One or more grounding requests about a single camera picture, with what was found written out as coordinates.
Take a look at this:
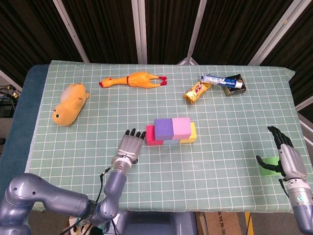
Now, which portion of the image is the white partition post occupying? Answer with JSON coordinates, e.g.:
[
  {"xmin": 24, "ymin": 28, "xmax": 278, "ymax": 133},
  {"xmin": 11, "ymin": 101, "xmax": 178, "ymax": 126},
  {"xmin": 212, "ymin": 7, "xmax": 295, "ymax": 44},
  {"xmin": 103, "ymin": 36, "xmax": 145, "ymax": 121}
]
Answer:
[
  {"xmin": 248, "ymin": 0, "xmax": 306, "ymax": 66},
  {"xmin": 52, "ymin": 0, "xmax": 90, "ymax": 63},
  {"xmin": 177, "ymin": 0, "xmax": 211, "ymax": 66},
  {"xmin": 131, "ymin": 0, "xmax": 148, "ymax": 64}
]

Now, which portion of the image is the yellow foam cube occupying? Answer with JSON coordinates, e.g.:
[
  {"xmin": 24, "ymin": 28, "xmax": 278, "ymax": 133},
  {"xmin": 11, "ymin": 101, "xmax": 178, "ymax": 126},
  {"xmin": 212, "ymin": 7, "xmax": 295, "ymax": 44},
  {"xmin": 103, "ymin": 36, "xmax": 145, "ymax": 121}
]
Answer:
[{"xmin": 179, "ymin": 122, "xmax": 198, "ymax": 144}]

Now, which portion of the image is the pink foam cube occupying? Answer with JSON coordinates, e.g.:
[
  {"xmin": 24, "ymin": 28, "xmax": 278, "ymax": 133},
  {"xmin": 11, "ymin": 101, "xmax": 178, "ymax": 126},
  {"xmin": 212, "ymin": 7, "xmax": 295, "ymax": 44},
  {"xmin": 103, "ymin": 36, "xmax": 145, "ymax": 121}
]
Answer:
[{"xmin": 172, "ymin": 117, "xmax": 192, "ymax": 141}]

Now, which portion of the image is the white side frame bar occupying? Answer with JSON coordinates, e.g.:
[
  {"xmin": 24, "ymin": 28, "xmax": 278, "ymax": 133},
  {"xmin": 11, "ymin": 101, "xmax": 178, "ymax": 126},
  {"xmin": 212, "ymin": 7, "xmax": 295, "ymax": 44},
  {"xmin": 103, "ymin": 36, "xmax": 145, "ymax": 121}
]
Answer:
[
  {"xmin": 294, "ymin": 96, "xmax": 313, "ymax": 145},
  {"xmin": 0, "ymin": 70, "xmax": 22, "ymax": 91}
]

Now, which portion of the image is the black equipment with cables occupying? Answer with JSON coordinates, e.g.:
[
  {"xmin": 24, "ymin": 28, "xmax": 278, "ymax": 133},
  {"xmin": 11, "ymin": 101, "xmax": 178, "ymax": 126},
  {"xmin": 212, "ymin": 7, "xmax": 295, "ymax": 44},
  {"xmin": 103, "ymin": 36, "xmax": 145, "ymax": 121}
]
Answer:
[{"xmin": 0, "ymin": 84, "xmax": 22, "ymax": 118}]

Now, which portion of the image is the dark tin can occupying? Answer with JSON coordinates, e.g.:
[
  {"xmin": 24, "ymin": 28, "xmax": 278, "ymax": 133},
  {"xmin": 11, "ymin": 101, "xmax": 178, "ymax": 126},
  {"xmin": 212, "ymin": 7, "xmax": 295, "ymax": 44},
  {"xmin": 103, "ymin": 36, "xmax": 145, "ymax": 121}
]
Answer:
[{"xmin": 222, "ymin": 73, "xmax": 246, "ymax": 97}]

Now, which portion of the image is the brown cardboard box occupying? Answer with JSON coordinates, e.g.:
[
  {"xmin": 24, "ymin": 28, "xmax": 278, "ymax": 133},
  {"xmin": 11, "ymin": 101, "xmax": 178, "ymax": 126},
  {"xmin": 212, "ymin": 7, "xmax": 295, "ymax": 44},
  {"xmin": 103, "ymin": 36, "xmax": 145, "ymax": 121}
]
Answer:
[{"xmin": 199, "ymin": 211, "xmax": 243, "ymax": 235}]

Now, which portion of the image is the green foam cube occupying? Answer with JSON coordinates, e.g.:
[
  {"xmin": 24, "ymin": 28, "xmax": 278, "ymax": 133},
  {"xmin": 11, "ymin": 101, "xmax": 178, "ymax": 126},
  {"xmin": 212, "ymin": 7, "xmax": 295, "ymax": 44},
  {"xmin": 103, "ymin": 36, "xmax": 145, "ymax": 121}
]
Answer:
[{"xmin": 259, "ymin": 156, "xmax": 282, "ymax": 177}]

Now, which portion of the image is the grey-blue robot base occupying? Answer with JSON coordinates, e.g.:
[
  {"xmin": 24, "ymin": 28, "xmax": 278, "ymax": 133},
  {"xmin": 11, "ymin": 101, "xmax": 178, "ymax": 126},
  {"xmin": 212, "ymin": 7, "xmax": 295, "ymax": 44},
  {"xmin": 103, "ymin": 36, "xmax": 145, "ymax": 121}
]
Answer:
[{"xmin": 114, "ymin": 210, "xmax": 199, "ymax": 235}]

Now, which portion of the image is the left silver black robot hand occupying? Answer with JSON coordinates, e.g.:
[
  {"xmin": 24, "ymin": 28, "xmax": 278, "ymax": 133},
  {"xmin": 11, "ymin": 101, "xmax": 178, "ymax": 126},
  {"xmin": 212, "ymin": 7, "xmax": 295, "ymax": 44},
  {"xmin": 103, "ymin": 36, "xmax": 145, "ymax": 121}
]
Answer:
[{"xmin": 116, "ymin": 128, "xmax": 147, "ymax": 164}]

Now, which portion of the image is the dark pleated curtain panel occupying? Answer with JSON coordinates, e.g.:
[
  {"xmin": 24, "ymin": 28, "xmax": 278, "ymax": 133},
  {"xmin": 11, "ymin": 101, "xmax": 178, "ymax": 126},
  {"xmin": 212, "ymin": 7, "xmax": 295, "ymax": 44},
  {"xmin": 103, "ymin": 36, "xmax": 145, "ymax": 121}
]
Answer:
[
  {"xmin": 60, "ymin": 0, "xmax": 139, "ymax": 63},
  {"xmin": 144, "ymin": 0, "xmax": 203, "ymax": 65},
  {"xmin": 0, "ymin": 0, "xmax": 83, "ymax": 81},
  {"xmin": 260, "ymin": 0, "xmax": 313, "ymax": 108},
  {"xmin": 193, "ymin": 0, "xmax": 294, "ymax": 66}
]

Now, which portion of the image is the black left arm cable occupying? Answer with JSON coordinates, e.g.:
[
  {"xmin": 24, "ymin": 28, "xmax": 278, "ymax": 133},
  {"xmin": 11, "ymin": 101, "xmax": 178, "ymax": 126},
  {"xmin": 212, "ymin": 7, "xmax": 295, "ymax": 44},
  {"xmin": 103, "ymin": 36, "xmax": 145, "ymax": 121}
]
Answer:
[{"xmin": 61, "ymin": 166, "xmax": 113, "ymax": 235}]

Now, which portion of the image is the gold snack packet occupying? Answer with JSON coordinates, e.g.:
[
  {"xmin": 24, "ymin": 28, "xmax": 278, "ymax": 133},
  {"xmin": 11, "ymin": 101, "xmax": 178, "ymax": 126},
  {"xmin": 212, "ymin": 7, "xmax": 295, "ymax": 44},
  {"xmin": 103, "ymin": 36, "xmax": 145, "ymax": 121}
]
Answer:
[{"xmin": 183, "ymin": 80, "xmax": 213, "ymax": 105}]

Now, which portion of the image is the yellow rubber chicken toy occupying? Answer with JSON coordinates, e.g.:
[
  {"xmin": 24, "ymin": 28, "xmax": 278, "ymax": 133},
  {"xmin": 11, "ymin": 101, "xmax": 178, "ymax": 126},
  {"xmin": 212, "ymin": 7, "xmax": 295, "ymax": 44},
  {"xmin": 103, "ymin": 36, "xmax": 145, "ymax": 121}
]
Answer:
[{"xmin": 98, "ymin": 71, "xmax": 168, "ymax": 89}]

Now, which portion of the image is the red foam cube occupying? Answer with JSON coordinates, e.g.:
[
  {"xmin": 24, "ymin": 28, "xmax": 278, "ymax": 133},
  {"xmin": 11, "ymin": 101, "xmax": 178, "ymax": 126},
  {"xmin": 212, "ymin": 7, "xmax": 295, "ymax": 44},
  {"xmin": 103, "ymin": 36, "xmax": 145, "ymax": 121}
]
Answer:
[{"xmin": 146, "ymin": 125, "xmax": 164, "ymax": 146}]

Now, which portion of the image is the white blue toothpaste tube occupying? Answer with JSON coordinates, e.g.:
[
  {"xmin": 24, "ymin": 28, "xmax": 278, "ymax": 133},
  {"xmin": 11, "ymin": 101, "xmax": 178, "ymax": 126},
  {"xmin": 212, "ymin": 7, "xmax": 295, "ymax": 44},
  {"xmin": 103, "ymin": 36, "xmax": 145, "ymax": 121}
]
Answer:
[{"xmin": 201, "ymin": 74, "xmax": 245, "ymax": 89}]

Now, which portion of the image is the colourful plastic packet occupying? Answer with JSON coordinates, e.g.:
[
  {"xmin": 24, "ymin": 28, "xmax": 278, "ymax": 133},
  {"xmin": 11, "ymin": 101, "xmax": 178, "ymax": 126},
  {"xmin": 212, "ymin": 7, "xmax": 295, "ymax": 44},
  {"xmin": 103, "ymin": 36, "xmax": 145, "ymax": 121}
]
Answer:
[{"xmin": 68, "ymin": 215, "xmax": 112, "ymax": 235}]

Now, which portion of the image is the green checked tablecloth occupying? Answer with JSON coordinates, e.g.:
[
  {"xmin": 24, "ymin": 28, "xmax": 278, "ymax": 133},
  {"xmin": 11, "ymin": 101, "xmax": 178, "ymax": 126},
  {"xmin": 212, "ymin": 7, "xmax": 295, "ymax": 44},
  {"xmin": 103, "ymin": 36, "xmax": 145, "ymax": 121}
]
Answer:
[{"xmin": 23, "ymin": 60, "xmax": 296, "ymax": 213}]

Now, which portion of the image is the purple foam cube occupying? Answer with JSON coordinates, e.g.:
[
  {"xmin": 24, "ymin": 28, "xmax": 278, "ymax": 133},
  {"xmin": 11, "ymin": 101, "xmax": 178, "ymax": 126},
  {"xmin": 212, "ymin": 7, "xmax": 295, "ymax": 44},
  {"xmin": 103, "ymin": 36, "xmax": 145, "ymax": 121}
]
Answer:
[{"xmin": 154, "ymin": 118, "xmax": 175, "ymax": 141}]

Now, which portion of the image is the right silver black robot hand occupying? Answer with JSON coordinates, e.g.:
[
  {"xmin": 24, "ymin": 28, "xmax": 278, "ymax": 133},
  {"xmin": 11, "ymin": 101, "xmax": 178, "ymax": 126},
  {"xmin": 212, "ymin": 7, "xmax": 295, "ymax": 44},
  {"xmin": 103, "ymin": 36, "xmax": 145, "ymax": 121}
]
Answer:
[{"xmin": 256, "ymin": 126, "xmax": 308, "ymax": 183}]

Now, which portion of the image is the yellow plush animal toy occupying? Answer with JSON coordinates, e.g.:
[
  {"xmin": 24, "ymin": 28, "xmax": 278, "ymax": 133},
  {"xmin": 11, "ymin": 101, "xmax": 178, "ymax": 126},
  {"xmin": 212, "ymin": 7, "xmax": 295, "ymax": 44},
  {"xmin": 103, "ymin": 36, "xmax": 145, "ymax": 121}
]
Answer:
[{"xmin": 52, "ymin": 82, "xmax": 90, "ymax": 127}]

